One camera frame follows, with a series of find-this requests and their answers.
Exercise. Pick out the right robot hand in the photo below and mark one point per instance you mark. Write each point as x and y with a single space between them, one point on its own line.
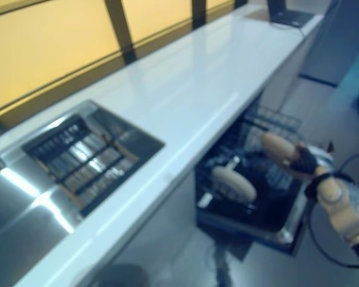
305 163

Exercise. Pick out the cream round plate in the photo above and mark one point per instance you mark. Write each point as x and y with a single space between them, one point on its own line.
233 183
279 149

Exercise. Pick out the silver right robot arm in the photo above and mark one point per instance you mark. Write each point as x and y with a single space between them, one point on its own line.
341 206

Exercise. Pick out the dark grey tall cabinet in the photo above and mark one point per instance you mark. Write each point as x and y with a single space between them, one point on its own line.
335 39

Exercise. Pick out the dark open laptop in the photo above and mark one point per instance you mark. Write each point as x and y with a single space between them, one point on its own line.
290 15

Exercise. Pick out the white cabinet door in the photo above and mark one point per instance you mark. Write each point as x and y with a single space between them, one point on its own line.
164 239

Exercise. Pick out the black roll-up drying rack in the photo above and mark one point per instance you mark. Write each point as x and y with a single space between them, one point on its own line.
83 161

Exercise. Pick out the stainless steel sink basin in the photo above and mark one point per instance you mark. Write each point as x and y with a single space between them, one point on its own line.
18 203

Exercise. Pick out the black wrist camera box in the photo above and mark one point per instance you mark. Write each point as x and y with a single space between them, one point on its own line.
311 189

